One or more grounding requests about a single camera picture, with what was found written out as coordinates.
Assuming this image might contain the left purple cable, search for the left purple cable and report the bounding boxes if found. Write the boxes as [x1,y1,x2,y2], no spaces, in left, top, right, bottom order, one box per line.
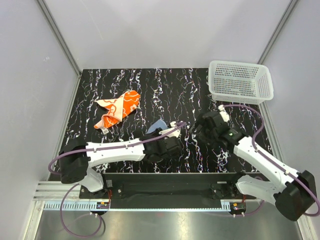
[47,121,187,237]

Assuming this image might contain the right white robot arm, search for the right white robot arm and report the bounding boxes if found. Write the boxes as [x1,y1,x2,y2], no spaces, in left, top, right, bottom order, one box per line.
[189,110,320,221]

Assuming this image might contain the aluminium rail frame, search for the aluminium rail frame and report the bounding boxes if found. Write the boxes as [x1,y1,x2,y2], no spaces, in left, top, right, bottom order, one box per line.
[33,181,262,213]

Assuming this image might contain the light blue towel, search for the light blue towel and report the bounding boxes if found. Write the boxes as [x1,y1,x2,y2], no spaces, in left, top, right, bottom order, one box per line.
[146,119,168,134]

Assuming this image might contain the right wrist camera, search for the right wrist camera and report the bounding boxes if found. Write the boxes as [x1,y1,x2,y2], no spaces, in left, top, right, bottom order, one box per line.
[218,104,230,123]

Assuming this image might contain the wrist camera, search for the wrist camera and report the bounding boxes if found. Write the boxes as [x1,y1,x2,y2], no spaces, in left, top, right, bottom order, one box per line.
[159,121,182,138]
[218,104,230,123]

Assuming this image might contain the orange white patterned towel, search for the orange white patterned towel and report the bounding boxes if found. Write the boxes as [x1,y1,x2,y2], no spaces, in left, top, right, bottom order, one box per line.
[93,90,141,135]

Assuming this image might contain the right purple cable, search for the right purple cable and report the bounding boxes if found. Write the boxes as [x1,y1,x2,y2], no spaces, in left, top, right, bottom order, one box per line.
[221,104,320,218]

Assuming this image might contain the white plastic basket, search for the white plastic basket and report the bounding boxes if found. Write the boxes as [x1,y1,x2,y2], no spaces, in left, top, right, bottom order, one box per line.
[208,60,274,105]

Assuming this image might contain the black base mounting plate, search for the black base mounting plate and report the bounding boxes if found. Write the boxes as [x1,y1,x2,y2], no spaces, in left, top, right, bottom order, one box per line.
[79,172,244,200]

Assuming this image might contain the purple cable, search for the purple cable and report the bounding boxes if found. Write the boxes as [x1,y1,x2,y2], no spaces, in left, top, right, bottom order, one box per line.
[47,121,187,237]
[221,104,320,218]

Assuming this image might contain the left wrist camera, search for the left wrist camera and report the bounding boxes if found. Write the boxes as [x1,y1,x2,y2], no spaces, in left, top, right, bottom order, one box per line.
[159,121,182,138]

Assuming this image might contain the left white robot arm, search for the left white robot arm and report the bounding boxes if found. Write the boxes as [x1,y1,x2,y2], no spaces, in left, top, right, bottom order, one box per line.
[58,130,182,198]

